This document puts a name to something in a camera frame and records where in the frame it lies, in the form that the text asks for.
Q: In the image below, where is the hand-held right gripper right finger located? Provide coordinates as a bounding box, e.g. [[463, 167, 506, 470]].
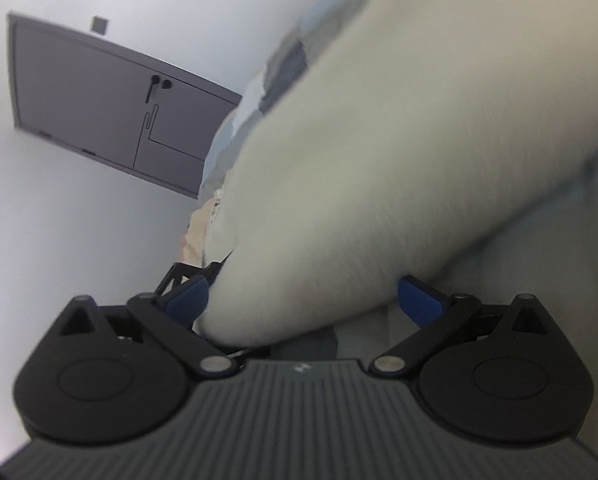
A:
[[370, 275, 562, 379]]

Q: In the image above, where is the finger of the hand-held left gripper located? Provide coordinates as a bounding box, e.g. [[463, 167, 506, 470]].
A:
[[151, 252, 231, 297]]

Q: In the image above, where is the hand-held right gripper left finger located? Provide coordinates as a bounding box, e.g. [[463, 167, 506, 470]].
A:
[[45, 276, 238, 380]]

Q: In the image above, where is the cream sweater with blue stripes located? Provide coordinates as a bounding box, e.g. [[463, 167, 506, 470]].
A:
[[194, 0, 598, 350]]

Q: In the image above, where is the grey door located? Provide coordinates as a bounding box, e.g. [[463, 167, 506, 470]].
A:
[[6, 10, 244, 200]]

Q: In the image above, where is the patchwork quilt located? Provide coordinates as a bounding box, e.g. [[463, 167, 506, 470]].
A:
[[179, 0, 598, 361]]

